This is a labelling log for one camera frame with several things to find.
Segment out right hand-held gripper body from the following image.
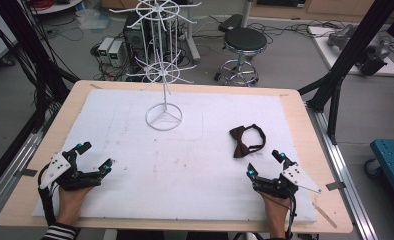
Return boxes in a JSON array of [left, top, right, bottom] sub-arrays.
[[252, 162, 323, 200]]

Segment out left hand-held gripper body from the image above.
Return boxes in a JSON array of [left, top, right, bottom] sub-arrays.
[[39, 149, 104, 193]]

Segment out dark brown bow tie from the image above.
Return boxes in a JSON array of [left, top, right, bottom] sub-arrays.
[[228, 123, 267, 160]]

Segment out white wire display rack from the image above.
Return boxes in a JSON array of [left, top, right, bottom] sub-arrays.
[[109, 0, 203, 132]]

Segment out person's right hand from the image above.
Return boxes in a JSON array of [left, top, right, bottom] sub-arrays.
[[260, 194, 292, 225]]

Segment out person's left hand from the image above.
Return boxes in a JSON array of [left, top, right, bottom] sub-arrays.
[[56, 186, 95, 226]]

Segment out grey tape piece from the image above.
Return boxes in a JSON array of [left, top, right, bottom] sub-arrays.
[[325, 181, 347, 192], [12, 168, 39, 179]]

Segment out thin wooden stick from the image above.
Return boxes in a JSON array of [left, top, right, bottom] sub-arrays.
[[311, 201, 339, 230]]

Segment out white foam mat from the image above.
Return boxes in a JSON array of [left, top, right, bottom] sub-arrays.
[[32, 87, 319, 225]]

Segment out grey power supply unit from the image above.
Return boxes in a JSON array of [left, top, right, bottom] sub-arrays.
[[107, 39, 125, 69], [96, 36, 116, 65]]

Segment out blue cart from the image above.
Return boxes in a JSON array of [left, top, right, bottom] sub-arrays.
[[364, 138, 394, 215]]

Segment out white floor board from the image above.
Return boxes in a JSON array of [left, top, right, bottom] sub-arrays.
[[306, 24, 394, 78]]

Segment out black round stool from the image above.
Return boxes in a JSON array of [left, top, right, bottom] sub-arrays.
[[213, 26, 269, 87]]

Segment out black computer tower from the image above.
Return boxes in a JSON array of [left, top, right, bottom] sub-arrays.
[[122, 11, 183, 65]]

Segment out clear plastic bag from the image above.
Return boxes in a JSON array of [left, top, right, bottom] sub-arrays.
[[75, 7, 113, 32]]

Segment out grey machine on board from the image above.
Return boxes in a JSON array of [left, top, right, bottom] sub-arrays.
[[326, 23, 393, 77]]

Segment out black flat seat pad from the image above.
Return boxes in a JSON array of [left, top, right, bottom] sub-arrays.
[[217, 13, 245, 33]]

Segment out grey table leg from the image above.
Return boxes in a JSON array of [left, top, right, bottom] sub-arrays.
[[184, 0, 202, 65]]

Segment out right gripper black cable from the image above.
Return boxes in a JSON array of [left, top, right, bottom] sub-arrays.
[[284, 195, 298, 240]]

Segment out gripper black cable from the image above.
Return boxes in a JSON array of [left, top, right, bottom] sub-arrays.
[[36, 162, 59, 228], [284, 195, 298, 240]]

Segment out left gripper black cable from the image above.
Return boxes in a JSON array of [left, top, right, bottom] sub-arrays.
[[36, 162, 59, 228]]

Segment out aluminium rail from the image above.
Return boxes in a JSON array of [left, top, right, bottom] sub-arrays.
[[305, 101, 380, 240], [0, 99, 64, 228]]

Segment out black frame strut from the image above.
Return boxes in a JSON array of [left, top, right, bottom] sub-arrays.
[[0, 0, 80, 103], [297, 0, 394, 146]]

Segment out black floor cables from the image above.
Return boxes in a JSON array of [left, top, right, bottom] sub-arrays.
[[247, 19, 354, 39]]

